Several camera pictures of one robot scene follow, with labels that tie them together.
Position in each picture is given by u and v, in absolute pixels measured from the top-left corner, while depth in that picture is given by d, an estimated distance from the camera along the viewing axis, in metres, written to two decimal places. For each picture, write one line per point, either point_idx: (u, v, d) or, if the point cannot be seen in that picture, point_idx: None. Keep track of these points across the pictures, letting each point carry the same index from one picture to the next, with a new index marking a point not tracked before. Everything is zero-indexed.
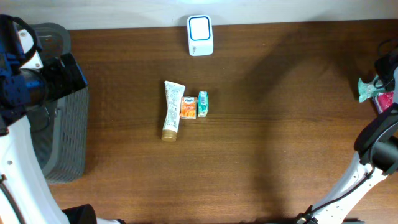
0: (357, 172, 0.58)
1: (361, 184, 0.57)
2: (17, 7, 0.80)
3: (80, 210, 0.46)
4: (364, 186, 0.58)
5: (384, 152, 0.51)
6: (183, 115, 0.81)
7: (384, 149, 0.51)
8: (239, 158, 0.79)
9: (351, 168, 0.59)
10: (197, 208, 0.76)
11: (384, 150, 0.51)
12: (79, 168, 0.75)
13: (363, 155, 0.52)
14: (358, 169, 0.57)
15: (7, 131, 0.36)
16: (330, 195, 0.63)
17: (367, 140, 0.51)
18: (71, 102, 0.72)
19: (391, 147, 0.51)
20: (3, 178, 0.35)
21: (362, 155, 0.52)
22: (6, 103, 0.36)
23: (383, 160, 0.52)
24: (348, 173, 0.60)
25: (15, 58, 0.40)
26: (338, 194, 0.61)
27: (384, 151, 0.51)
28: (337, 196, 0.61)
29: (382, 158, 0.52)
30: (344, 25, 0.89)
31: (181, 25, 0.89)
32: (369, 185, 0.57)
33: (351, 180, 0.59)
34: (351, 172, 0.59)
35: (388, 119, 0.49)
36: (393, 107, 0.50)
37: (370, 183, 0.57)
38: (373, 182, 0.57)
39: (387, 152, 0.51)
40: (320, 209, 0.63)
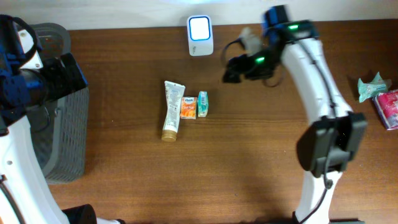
0: (319, 184, 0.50)
1: (328, 191, 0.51)
2: (17, 7, 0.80)
3: (80, 209, 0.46)
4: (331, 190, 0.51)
5: (333, 159, 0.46)
6: (183, 115, 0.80)
7: (331, 157, 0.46)
8: (238, 158, 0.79)
9: (308, 182, 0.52)
10: (196, 208, 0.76)
11: (332, 158, 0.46)
12: (79, 168, 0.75)
13: (314, 172, 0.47)
14: (316, 183, 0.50)
15: (6, 132, 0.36)
16: (306, 208, 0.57)
17: (311, 162, 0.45)
18: (71, 102, 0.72)
19: (335, 152, 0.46)
20: (3, 178, 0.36)
21: (314, 172, 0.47)
22: (7, 104, 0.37)
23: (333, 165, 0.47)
24: (308, 186, 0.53)
25: (15, 58, 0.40)
26: (311, 206, 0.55)
27: (331, 159, 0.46)
28: (312, 210, 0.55)
29: (333, 163, 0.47)
30: (344, 25, 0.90)
31: (181, 25, 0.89)
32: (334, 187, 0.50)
33: (316, 193, 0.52)
34: (311, 187, 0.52)
35: (319, 142, 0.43)
36: (318, 127, 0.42)
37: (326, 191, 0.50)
38: (335, 183, 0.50)
39: (334, 158, 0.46)
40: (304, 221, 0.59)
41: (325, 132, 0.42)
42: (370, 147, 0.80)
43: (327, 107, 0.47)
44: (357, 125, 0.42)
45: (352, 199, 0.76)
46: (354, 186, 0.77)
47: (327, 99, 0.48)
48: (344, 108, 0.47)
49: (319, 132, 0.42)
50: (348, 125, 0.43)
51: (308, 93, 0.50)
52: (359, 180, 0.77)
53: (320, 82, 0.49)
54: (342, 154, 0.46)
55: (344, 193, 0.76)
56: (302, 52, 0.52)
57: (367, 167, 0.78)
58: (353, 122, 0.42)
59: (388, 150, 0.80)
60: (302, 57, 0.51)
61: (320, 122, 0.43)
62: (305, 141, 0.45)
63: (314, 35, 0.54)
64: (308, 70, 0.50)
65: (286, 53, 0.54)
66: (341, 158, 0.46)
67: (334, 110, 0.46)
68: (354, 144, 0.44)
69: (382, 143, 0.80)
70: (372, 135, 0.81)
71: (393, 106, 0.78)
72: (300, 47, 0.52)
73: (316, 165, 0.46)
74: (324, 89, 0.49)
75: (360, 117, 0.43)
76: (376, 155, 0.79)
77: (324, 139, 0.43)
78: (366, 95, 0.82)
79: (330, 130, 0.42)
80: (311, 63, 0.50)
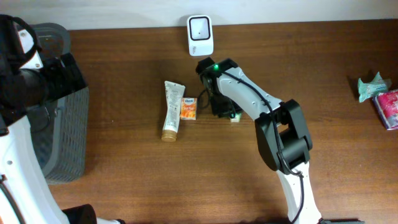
0: (293, 180, 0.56)
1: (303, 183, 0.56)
2: (17, 7, 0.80)
3: (81, 209, 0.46)
4: (305, 180, 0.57)
5: (291, 151, 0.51)
6: (183, 116, 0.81)
7: (290, 150, 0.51)
8: (238, 158, 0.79)
9: (284, 180, 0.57)
10: (197, 208, 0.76)
11: (290, 150, 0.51)
12: (79, 168, 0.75)
13: (282, 170, 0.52)
14: (290, 179, 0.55)
15: (7, 132, 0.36)
16: (293, 208, 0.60)
17: (274, 160, 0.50)
18: (71, 102, 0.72)
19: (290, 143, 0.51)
20: (3, 178, 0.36)
21: (282, 169, 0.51)
22: (6, 104, 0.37)
23: (294, 156, 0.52)
24: (286, 186, 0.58)
25: (16, 58, 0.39)
26: (297, 205, 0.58)
27: (290, 151, 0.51)
28: (299, 207, 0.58)
29: (295, 154, 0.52)
30: (344, 25, 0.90)
31: (181, 25, 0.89)
32: (306, 177, 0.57)
33: (294, 189, 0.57)
34: (288, 184, 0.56)
35: (269, 137, 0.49)
36: (260, 124, 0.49)
37: (293, 182, 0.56)
38: (306, 172, 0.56)
39: (292, 149, 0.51)
40: (296, 220, 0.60)
41: (267, 126, 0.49)
42: (370, 147, 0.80)
43: (261, 106, 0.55)
44: (292, 111, 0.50)
45: (353, 199, 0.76)
46: (354, 186, 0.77)
47: (259, 101, 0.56)
48: (276, 101, 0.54)
49: (262, 127, 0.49)
50: (286, 114, 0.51)
51: (244, 103, 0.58)
52: (359, 180, 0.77)
53: (250, 92, 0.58)
54: (298, 143, 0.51)
55: (345, 193, 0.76)
56: (230, 78, 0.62)
57: (367, 167, 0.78)
58: (288, 108, 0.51)
59: (388, 150, 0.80)
60: (230, 82, 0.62)
61: (261, 120, 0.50)
62: (262, 142, 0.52)
63: (234, 63, 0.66)
64: (237, 88, 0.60)
65: (219, 85, 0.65)
66: (299, 147, 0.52)
67: (267, 106, 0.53)
68: (301, 129, 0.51)
69: (382, 143, 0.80)
70: (372, 135, 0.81)
71: (393, 106, 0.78)
72: (226, 75, 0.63)
73: (280, 162, 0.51)
74: (255, 94, 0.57)
75: (292, 102, 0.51)
76: (376, 155, 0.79)
77: (271, 132, 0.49)
78: (366, 95, 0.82)
79: (272, 124, 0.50)
80: (237, 83, 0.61)
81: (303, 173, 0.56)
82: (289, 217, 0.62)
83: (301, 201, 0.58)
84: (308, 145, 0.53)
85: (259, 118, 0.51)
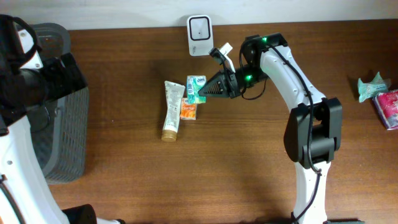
0: (310, 175, 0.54)
1: (319, 181, 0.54)
2: (17, 7, 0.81)
3: (81, 209, 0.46)
4: (321, 180, 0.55)
5: (318, 148, 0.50)
6: (183, 116, 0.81)
7: (317, 147, 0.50)
8: (238, 158, 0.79)
9: (301, 173, 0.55)
10: (197, 208, 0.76)
11: (317, 147, 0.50)
12: (79, 168, 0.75)
13: (303, 163, 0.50)
14: (306, 174, 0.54)
15: (7, 132, 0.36)
16: (301, 203, 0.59)
17: (298, 152, 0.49)
18: (71, 101, 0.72)
19: (318, 140, 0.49)
20: (3, 178, 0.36)
21: (303, 163, 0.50)
22: (6, 104, 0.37)
23: (319, 154, 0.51)
24: (300, 180, 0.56)
25: (15, 58, 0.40)
26: (306, 200, 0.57)
27: (315, 147, 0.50)
28: (308, 203, 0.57)
29: (319, 152, 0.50)
30: (344, 25, 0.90)
31: (181, 25, 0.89)
32: (324, 176, 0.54)
33: (308, 184, 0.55)
34: (304, 178, 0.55)
35: (300, 127, 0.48)
36: (297, 113, 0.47)
37: (309, 178, 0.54)
38: (325, 172, 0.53)
39: (318, 146, 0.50)
40: (302, 216, 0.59)
41: (303, 117, 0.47)
42: (370, 147, 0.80)
43: (303, 97, 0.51)
44: (334, 109, 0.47)
45: (352, 199, 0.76)
46: (354, 186, 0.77)
47: (301, 89, 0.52)
48: (319, 95, 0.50)
49: (296, 117, 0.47)
50: (326, 111, 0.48)
51: (285, 88, 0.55)
52: (359, 180, 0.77)
53: (293, 77, 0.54)
54: (326, 142, 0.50)
55: (345, 193, 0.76)
56: (277, 56, 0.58)
57: (367, 167, 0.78)
58: (328, 106, 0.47)
59: (387, 150, 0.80)
60: (275, 60, 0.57)
61: (298, 109, 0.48)
62: (291, 132, 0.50)
63: (283, 42, 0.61)
64: (283, 70, 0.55)
65: (263, 61, 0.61)
66: (326, 146, 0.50)
67: (309, 98, 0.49)
68: (334, 129, 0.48)
69: (382, 143, 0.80)
70: (372, 135, 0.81)
71: (393, 106, 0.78)
72: (273, 53, 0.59)
73: (305, 155, 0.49)
74: (298, 80, 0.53)
75: (336, 101, 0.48)
76: (376, 155, 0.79)
77: (304, 124, 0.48)
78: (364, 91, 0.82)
79: (306, 116, 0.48)
80: (284, 64, 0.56)
81: (321, 172, 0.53)
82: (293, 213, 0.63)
83: (311, 196, 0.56)
84: (336, 147, 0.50)
85: (297, 107, 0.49)
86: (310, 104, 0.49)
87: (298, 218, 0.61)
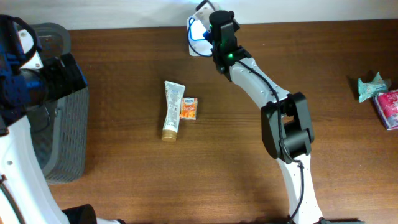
0: (294, 170, 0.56)
1: (303, 175, 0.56)
2: (17, 7, 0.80)
3: (81, 209, 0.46)
4: (306, 173, 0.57)
5: (293, 142, 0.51)
6: (183, 116, 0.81)
7: (293, 140, 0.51)
8: (237, 158, 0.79)
9: (284, 170, 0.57)
10: (196, 208, 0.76)
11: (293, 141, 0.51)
12: (79, 168, 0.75)
13: (283, 158, 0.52)
14: (290, 170, 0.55)
15: (6, 132, 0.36)
16: (293, 202, 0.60)
17: (275, 148, 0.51)
18: (71, 102, 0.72)
19: (291, 134, 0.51)
20: (3, 178, 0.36)
21: (284, 157, 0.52)
22: (6, 104, 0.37)
23: (295, 147, 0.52)
24: (286, 177, 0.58)
25: (15, 58, 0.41)
26: (297, 196, 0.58)
27: (290, 141, 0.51)
28: (299, 200, 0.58)
29: (296, 145, 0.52)
30: (344, 25, 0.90)
31: (181, 25, 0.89)
32: (308, 169, 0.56)
33: (294, 180, 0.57)
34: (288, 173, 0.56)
35: (272, 125, 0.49)
36: (266, 111, 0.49)
37: (294, 173, 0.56)
38: (308, 165, 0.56)
39: (293, 140, 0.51)
40: (296, 214, 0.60)
41: (272, 115, 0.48)
42: (370, 147, 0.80)
43: (269, 96, 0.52)
44: (300, 103, 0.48)
45: (352, 199, 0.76)
46: (354, 186, 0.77)
47: (268, 91, 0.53)
48: (283, 92, 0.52)
49: (266, 114, 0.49)
50: (293, 106, 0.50)
51: (254, 93, 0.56)
52: (359, 180, 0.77)
53: (259, 81, 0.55)
54: (300, 135, 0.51)
55: (345, 193, 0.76)
56: (242, 66, 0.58)
57: (367, 167, 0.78)
58: (294, 101, 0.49)
59: (388, 151, 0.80)
60: (241, 70, 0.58)
61: (267, 107, 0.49)
62: (265, 130, 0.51)
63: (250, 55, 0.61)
64: (249, 76, 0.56)
65: (232, 74, 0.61)
66: (300, 139, 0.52)
67: (275, 96, 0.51)
68: (304, 122, 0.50)
69: (382, 143, 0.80)
70: (372, 135, 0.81)
71: (393, 106, 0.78)
72: (238, 63, 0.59)
73: (282, 151, 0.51)
74: (263, 83, 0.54)
75: (300, 95, 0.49)
76: (376, 155, 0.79)
77: (273, 121, 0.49)
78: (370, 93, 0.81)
79: (275, 113, 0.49)
80: (249, 71, 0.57)
81: (304, 165, 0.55)
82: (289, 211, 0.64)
83: (300, 192, 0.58)
84: (311, 139, 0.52)
85: (265, 106, 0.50)
86: (276, 101, 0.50)
87: (293, 218, 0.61)
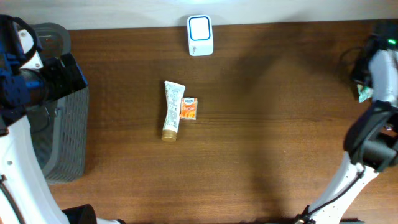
0: (348, 173, 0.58)
1: (354, 183, 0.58)
2: (17, 7, 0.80)
3: (81, 210, 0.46)
4: (359, 185, 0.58)
5: (377, 152, 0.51)
6: (183, 116, 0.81)
7: (375, 150, 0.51)
8: (238, 158, 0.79)
9: (342, 168, 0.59)
10: (197, 208, 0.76)
11: (374, 149, 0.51)
12: (79, 168, 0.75)
13: (351, 157, 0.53)
14: (347, 172, 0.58)
15: (7, 132, 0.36)
16: (326, 196, 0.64)
17: (354, 142, 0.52)
18: (71, 102, 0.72)
19: (382, 144, 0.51)
20: (3, 178, 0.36)
21: (352, 156, 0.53)
22: (6, 103, 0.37)
23: (373, 158, 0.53)
24: (339, 173, 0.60)
25: (15, 58, 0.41)
26: (333, 192, 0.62)
27: (372, 149, 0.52)
28: (333, 196, 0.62)
29: (374, 157, 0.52)
30: (344, 25, 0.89)
31: (181, 25, 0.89)
32: (363, 183, 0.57)
33: (344, 180, 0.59)
34: (343, 173, 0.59)
35: (372, 119, 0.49)
36: (377, 105, 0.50)
37: (347, 175, 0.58)
38: (367, 180, 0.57)
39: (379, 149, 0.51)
40: (318, 210, 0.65)
41: (380, 111, 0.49)
42: None
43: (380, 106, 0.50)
44: (389, 114, 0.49)
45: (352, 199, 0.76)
46: None
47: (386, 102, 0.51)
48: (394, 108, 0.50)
49: (376, 107, 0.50)
50: (387, 115, 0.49)
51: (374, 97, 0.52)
52: None
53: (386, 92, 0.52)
54: (387, 150, 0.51)
55: None
56: None
57: None
58: (389, 111, 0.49)
59: None
60: None
61: (379, 103, 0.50)
62: (359, 122, 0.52)
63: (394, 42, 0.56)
64: None
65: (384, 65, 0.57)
66: (386, 154, 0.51)
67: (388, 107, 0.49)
68: None
69: None
70: None
71: None
72: None
73: (357, 150, 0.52)
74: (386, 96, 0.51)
75: None
76: None
77: (377, 117, 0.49)
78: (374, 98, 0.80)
79: (385, 113, 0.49)
80: None
81: (364, 178, 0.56)
82: (310, 206, 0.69)
83: (341, 191, 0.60)
84: (392, 158, 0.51)
85: (375, 102, 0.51)
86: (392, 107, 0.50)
87: (313, 211, 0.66)
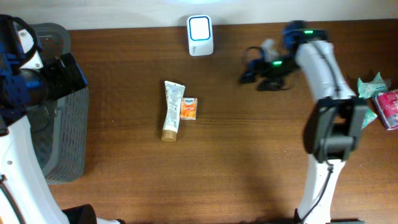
0: (320, 171, 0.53)
1: (329, 178, 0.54)
2: (17, 7, 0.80)
3: (80, 210, 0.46)
4: (333, 177, 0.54)
5: (335, 144, 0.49)
6: (183, 116, 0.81)
7: (334, 143, 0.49)
8: (238, 158, 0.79)
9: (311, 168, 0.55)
10: (197, 208, 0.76)
11: (334, 142, 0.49)
12: (79, 168, 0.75)
13: (318, 155, 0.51)
14: (319, 170, 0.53)
15: (7, 132, 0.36)
16: (310, 197, 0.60)
17: (314, 144, 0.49)
18: (71, 102, 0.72)
19: (337, 135, 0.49)
20: (3, 178, 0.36)
21: (317, 155, 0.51)
22: (7, 104, 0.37)
23: (334, 150, 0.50)
24: (311, 173, 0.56)
25: (15, 58, 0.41)
26: (314, 195, 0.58)
27: (333, 142, 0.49)
28: (316, 197, 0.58)
29: (334, 149, 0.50)
30: (345, 25, 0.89)
31: (181, 24, 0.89)
32: (335, 174, 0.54)
33: (318, 180, 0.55)
34: (314, 173, 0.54)
35: (323, 119, 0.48)
36: (321, 104, 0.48)
37: (319, 174, 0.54)
38: (337, 170, 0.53)
39: (334, 142, 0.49)
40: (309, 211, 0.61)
41: (327, 108, 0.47)
42: (370, 147, 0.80)
43: (333, 91, 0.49)
44: (359, 108, 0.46)
45: (352, 199, 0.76)
46: (354, 186, 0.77)
47: (333, 85, 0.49)
48: (347, 93, 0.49)
49: (322, 107, 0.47)
50: (351, 110, 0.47)
51: (315, 82, 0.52)
52: (359, 180, 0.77)
53: (328, 71, 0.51)
54: (344, 139, 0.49)
55: (344, 193, 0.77)
56: (314, 50, 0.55)
57: (367, 167, 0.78)
58: (355, 104, 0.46)
59: (388, 150, 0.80)
60: (314, 53, 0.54)
61: (325, 101, 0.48)
62: (313, 124, 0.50)
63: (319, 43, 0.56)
64: (319, 61, 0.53)
65: (301, 56, 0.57)
66: (343, 143, 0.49)
67: (339, 93, 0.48)
68: (355, 127, 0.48)
69: (382, 144, 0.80)
70: (372, 135, 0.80)
71: (393, 106, 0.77)
72: (313, 46, 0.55)
73: (320, 147, 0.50)
74: (331, 76, 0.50)
75: (362, 100, 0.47)
76: (376, 155, 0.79)
77: (326, 116, 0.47)
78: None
79: (333, 109, 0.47)
80: (321, 58, 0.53)
81: (334, 170, 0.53)
82: (300, 208, 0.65)
83: (320, 190, 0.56)
84: (354, 146, 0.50)
85: (323, 99, 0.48)
86: (336, 98, 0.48)
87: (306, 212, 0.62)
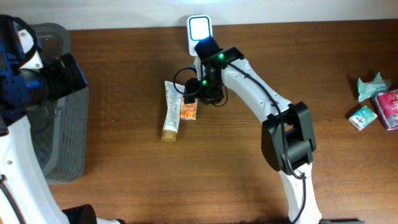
0: (295, 180, 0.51)
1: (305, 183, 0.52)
2: (17, 7, 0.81)
3: (80, 209, 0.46)
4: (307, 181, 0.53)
5: (296, 153, 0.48)
6: (183, 116, 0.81)
7: (294, 153, 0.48)
8: (237, 158, 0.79)
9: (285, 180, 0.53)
10: (197, 208, 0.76)
11: (295, 152, 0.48)
12: (79, 168, 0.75)
13: (285, 171, 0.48)
14: (292, 180, 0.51)
15: (7, 131, 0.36)
16: (294, 209, 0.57)
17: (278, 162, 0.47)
18: (71, 102, 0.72)
19: (295, 144, 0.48)
20: (3, 178, 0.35)
21: (285, 170, 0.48)
22: (7, 103, 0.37)
23: (298, 157, 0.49)
24: (286, 185, 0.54)
25: (15, 58, 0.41)
26: (298, 205, 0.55)
27: (293, 153, 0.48)
28: (300, 207, 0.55)
29: (296, 156, 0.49)
30: (344, 25, 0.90)
31: (181, 25, 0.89)
32: (309, 177, 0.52)
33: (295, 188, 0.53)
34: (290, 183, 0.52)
35: (276, 139, 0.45)
36: (268, 126, 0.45)
37: (295, 183, 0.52)
38: (308, 173, 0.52)
39: (296, 150, 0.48)
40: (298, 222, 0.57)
41: (275, 128, 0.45)
42: (370, 147, 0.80)
43: (270, 107, 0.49)
44: (302, 114, 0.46)
45: (353, 199, 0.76)
46: (354, 186, 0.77)
47: (267, 100, 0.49)
48: (285, 102, 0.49)
49: (270, 130, 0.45)
50: (295, 117, 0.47)
51: (251, 102, 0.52)
52: (359, 179, 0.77)
53: (257, 89, 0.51)
54: (303, 144, 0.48)
55: (345, 193, 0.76)
56: (236, 71, 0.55)
57: (367, 167, 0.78)
58: (297, 111, 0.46)
59: (387, 150, 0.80)
60: (236, 74, 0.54)
61: (269, 121, 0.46)
62: (268, 144, 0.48)
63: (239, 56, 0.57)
64: (245, 83, 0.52)
65: (225, 78, 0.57)
66: (303, 147, 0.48)
67: (276, 107, 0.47)
68: (308, 130, 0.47)
69: (382, 143, 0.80)
70: (372, 135, 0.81)
71: (393, 106, 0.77)
72: (232, 68, 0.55)
73: (284, 163, 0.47)
74: (263, 93, 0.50)
75: (302, 105, 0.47)
76: (376, 155, 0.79)
77: (278, 135, 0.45)
78: (364, 106, 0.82)
79: (280, 126, 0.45)
80: (245, 77, 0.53)
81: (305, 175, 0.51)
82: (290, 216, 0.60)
83: (301, 198, 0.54)
84: (313, 147, 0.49)
85: (267, 119, 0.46)
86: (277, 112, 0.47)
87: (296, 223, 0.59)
